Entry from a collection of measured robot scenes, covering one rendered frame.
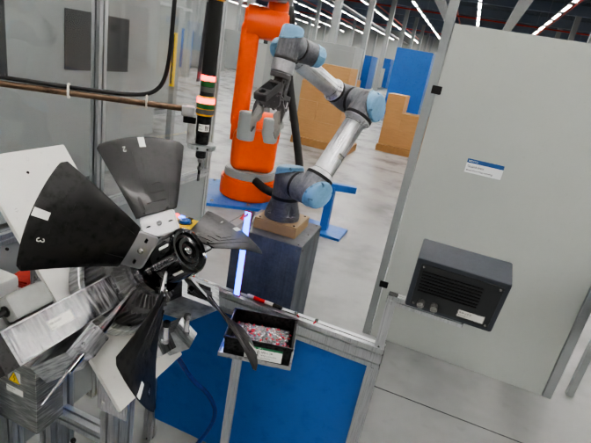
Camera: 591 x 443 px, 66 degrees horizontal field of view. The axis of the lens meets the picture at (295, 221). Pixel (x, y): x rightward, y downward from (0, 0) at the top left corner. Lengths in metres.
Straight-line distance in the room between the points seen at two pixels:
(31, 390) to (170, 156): 0.72
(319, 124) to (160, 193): 8.09
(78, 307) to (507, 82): 2.34
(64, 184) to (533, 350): 2.80
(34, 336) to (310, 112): 8.49
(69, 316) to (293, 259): 0.99
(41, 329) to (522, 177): 2.44
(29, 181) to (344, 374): 1.15
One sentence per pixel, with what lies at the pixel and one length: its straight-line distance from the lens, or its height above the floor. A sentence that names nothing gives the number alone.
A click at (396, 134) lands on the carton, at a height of 0.40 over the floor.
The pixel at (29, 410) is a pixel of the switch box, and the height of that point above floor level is 0.70.
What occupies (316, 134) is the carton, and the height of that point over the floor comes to 0.24.
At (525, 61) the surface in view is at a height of 1.87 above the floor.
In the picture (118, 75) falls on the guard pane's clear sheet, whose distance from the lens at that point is 2.00.
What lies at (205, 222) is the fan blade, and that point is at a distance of 1.42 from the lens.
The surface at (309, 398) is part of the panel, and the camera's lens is 1.79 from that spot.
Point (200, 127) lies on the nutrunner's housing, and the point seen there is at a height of 1.51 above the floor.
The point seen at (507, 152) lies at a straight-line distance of 2.80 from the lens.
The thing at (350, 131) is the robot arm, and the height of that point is 1.46.
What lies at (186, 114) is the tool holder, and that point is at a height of 1.53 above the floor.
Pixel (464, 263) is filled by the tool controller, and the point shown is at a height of 1.24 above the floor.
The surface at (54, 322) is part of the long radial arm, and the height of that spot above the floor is 1.12.
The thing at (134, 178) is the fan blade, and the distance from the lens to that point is 1.25.
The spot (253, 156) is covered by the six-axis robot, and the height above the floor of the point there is 0.57.
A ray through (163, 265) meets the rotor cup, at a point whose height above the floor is 1.20.
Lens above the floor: 1.72
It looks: 20 degrees down
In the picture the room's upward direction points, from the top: 10 degrees clockwise
